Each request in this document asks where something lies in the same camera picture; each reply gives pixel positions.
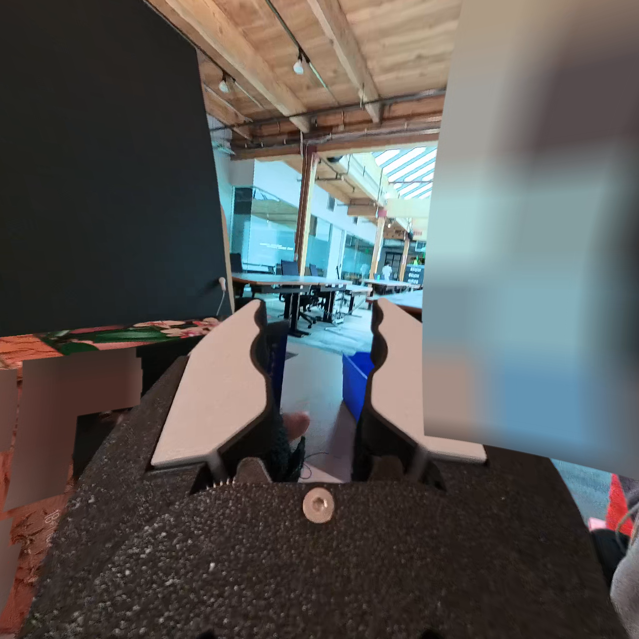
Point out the background office desks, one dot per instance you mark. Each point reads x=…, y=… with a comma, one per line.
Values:
x=300, y=290

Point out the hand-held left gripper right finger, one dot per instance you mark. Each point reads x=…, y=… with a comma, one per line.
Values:
x=399, y=389

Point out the white gooseneck microphone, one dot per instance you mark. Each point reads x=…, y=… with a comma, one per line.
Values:
x=223, y=284

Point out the ceiling spot lamp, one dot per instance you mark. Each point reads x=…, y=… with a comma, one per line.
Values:
x=225, y=85
x=298, y=65

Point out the black flower print box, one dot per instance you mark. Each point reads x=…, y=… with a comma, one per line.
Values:
x=100, y=337

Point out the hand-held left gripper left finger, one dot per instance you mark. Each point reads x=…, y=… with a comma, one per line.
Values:
x=215, y=399

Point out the black panel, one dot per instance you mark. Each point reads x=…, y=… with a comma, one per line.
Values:
x=100, y=150

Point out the blue plastic bin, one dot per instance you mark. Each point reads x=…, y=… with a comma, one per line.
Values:
x=355, y=384

